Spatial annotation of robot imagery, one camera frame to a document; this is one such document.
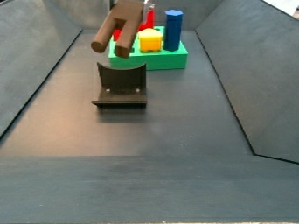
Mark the yellow pentagon block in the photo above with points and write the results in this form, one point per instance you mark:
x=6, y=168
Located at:
x=149, y=40

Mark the green shape-sorter base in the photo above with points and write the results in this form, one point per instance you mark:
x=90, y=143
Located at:
x=161, y=60

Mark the blue hexagonal prism peg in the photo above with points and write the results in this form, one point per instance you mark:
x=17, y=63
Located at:
x=172, y=30

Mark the red cylinder peg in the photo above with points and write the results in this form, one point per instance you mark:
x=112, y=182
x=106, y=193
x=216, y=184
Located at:
x=149, y=22

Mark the brown square-circle forked block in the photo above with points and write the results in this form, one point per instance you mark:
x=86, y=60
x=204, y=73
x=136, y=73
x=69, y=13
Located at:
x=124, y=18

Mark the black curved fixture stand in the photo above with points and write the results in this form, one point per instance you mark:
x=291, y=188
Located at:
x=121, y=86

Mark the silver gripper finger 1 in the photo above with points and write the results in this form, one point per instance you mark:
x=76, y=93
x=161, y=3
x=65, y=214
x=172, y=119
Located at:
x=148, y=5

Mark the red square block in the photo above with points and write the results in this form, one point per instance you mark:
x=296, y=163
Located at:
x=116, y=34

